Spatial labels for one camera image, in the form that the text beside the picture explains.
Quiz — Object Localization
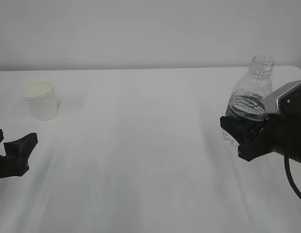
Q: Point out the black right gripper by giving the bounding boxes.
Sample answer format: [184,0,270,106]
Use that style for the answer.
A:
[219,80,301,166]

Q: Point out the clear green-label water bottle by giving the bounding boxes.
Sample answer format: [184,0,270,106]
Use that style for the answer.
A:
[221,54,275,148]

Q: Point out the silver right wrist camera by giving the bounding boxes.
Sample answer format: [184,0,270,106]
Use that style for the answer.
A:
[264,80,301,118]

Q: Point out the white paper cup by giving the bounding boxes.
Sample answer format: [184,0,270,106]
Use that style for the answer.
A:
[21,81,58,121]

